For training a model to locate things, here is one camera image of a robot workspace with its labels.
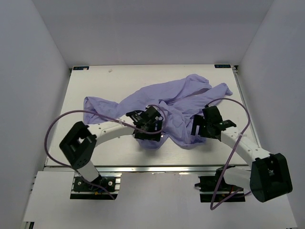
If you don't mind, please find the purple jacket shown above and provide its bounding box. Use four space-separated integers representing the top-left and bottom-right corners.
83 74 233 149

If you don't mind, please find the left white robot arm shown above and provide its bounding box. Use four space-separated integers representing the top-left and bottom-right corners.
60 106 167 190

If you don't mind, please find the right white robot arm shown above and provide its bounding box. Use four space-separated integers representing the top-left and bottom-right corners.
191 106 293 202

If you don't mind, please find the right blue table label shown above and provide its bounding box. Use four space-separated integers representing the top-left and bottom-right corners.
214 64 231 68

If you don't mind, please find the blue table label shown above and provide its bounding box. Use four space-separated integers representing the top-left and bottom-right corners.
214 64 231 68
72 66 89 71

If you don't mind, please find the left blue table label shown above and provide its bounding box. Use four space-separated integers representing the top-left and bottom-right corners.
72 66 89 71

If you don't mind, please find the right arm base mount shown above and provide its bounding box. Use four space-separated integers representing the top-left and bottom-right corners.
194 167 245 203

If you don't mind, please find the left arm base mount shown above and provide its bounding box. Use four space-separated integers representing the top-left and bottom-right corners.
70 174 121 200

